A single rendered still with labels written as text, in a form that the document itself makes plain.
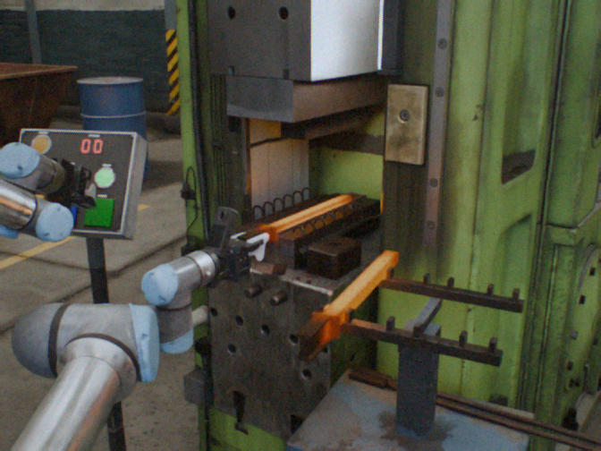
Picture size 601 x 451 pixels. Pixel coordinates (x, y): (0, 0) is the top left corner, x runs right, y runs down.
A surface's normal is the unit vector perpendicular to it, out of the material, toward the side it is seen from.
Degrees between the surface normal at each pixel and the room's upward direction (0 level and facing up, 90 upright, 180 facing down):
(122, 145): 60
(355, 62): 90
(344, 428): 0
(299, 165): 90
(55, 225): 90
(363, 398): 0
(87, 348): 52
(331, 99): 90
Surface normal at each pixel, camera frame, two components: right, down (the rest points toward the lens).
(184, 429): 0.00, -0.95
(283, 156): 0.82, 0.19
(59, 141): -0.15, -0.20
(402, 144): -0.58, 0.26
